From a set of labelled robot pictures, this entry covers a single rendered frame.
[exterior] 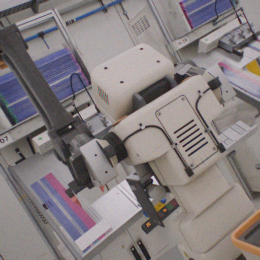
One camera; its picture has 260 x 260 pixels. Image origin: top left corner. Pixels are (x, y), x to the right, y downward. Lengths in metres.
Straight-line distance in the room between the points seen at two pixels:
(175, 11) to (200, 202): 1.89
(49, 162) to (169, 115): 1.22
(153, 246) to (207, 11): 1.74
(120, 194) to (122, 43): 2.59
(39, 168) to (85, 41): 2.21
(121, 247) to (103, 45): 2.53
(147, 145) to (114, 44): 3.25
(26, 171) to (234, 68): 1.57
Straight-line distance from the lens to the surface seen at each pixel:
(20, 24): 2.17
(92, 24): 3.98
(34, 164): 1.97
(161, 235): 2.13
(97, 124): 2.01
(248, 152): 2.61
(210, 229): 0.97
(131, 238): 2.04
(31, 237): 3.55
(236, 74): 2.48
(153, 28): 2.69
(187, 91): 0.88
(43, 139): 1.98
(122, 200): 1.72
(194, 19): 2.67
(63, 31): 2.21
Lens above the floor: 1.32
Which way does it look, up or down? 8 degrees down
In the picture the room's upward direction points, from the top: 29 degrees counter-clockwise
